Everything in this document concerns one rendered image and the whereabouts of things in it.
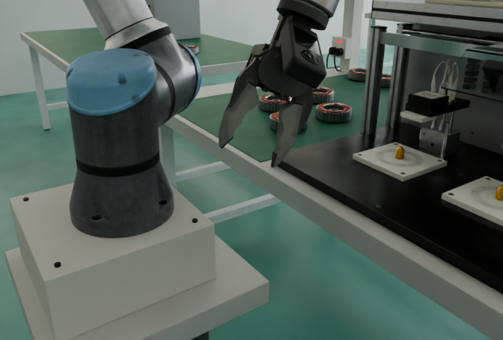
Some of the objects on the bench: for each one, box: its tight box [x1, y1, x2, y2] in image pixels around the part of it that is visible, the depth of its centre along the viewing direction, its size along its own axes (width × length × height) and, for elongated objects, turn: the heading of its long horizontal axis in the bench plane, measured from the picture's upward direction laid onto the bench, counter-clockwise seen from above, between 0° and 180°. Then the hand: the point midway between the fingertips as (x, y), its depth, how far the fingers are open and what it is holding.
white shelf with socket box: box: [288, 0, 419, 73], centre depth 189 cm, size 35×37×46 cm
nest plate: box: [442, 176, 503, 226], centre depth 88 cm, size 15×15×1 cm
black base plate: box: [272, 122, 503, 294], centre depth 99 cm, size 47×64×2 cm
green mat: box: [177, 74, 390, 163], centre depth 160 cm, size 94×61×1 cm, turn 123°
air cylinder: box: [419, 124, 461, 157], centre depth 113 cm, size 5×8×6 cm
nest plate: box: [353, 142, 448, 181], centre depth 107 cm, size 15×15×1 cm
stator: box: [313, 87, 335, 104], centre depth 164 cm, size 11×11×4 cm
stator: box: [316, 103, 353, 123], centre depth 144 cm, size 11×11×4 cm
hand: (251, 151), depth 61 cm, fingers open, 7 cm apart
